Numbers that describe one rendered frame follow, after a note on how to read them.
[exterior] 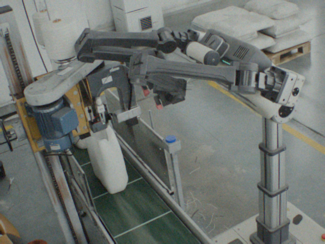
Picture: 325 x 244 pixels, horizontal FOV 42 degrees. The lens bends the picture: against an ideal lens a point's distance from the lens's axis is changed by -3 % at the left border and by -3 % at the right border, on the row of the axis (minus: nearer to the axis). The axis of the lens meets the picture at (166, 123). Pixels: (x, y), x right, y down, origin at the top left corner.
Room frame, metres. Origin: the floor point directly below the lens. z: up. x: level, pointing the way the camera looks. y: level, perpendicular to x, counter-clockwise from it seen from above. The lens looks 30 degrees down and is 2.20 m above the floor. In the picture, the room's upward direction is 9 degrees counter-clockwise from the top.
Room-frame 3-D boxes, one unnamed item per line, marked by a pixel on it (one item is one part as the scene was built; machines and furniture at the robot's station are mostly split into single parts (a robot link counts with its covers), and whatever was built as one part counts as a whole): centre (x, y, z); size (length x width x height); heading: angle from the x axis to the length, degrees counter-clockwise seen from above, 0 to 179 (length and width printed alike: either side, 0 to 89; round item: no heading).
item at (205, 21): (5.07, -0.85, 0.56); 0.66 x 0.43 x 0.15; 111
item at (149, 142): (2.77, 0.24, 0.54); 1.05 x 0.02 x 0.41; 24
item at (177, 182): (2.12, -0.01, 0.39); 0.03 x 0.03 x 0.78; 24
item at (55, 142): (1.85, 0.54, 1.21); 0.15 x 0.15 x 0.25
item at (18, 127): (1.99, 0.77, 1.14); 0.11 x 0.06 x 0.11; 24
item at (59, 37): (1.92, 0.41, 1.61); 0.17 x 0.17 x 0.17
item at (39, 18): (2.16, 0.52, 1.61); 0.15 x 0.14 x 0.17; 24
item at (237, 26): (4.70, -1.03, 0.56); 0.66 x 0.42 x 0.15; 114
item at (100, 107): (2.04, 0.33, 1.14); 0.05 x 0.04 x 0.16; 114
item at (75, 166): (2.56, 0.74, 0.54); 1.05 x 0.02 x 0.41; 24
